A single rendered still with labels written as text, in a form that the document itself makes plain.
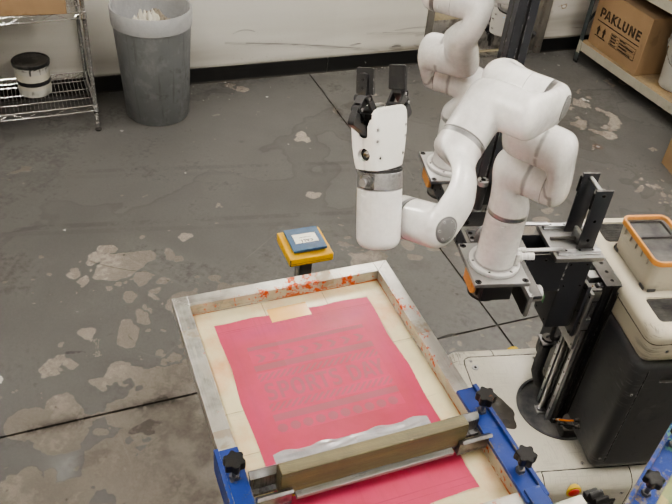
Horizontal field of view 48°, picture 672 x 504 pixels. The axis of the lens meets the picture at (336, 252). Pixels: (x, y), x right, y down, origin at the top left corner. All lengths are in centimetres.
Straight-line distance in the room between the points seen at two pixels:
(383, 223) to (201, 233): 257
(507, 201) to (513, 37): 37
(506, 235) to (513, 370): 115
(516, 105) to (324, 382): 79
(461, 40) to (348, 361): 80
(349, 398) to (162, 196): 245
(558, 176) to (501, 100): 33
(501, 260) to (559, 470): 99
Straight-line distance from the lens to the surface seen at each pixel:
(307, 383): 176
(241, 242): 368
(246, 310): 193
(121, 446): 288
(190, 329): 183
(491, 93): 136
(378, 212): 122
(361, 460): 154
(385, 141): 120
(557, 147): 159
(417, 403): 176
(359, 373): 180
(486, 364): 285
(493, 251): 181
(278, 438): 166
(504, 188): 172
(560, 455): 266
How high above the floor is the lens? 228
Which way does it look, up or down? 39 degrees down
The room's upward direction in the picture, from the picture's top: 6 degrees clockwise
